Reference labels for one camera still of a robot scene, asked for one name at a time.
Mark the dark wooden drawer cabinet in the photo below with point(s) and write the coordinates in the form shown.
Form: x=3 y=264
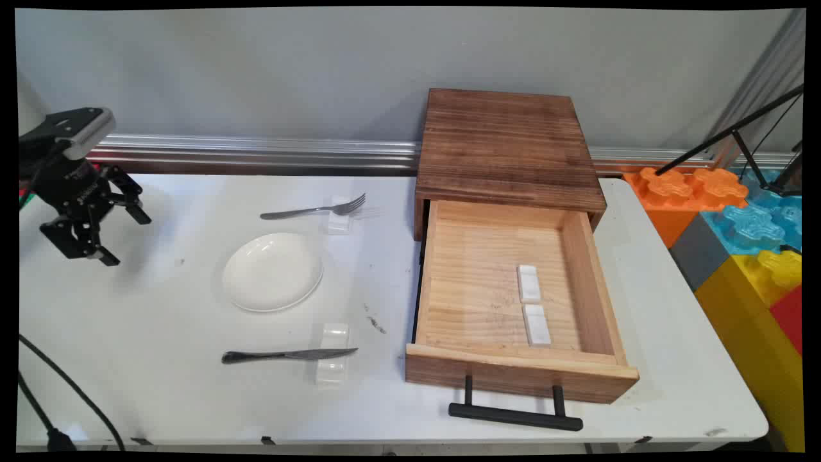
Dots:
x=507 y=141

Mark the clear knife rest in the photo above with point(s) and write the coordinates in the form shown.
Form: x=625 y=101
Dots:
x=333 y=333

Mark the light wooden drawer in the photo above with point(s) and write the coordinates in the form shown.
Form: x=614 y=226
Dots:
x=474 y=282

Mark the blue foam block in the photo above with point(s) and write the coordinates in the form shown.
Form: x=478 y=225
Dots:
x=750 y=224

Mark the red and green foam piece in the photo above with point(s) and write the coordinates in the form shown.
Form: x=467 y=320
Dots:
x=22 y=200

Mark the aluminium wall rail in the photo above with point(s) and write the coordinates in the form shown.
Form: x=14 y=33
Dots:
x=256 y=149

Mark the grey curtain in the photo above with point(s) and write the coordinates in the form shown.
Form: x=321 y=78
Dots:
x=770 y=77

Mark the white ceramic cutlery rest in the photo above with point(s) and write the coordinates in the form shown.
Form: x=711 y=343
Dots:
x=529 y=285
x=537 y=327

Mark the red foam block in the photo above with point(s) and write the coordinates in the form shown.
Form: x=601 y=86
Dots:
x=789 y=317

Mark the white round plate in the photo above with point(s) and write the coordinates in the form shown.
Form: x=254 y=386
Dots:
x=272 y=273

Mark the grey foam block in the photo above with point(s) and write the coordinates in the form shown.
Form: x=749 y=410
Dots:
x=699 y=253

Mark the black tripod stand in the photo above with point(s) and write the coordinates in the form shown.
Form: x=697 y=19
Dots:
x=725 y=135

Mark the clear fork rest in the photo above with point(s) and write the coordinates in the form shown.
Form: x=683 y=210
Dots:
x=338 y=224

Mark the silver serrated table knife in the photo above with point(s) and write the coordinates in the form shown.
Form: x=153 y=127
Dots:
x=256 y=356

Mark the orange foam block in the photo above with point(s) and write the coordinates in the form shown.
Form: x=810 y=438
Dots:
x=667 y=189

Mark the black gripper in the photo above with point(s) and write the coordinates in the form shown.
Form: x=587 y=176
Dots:
x=67 y=183

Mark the silver metal fork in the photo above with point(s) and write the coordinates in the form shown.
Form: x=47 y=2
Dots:
x=301 y=211

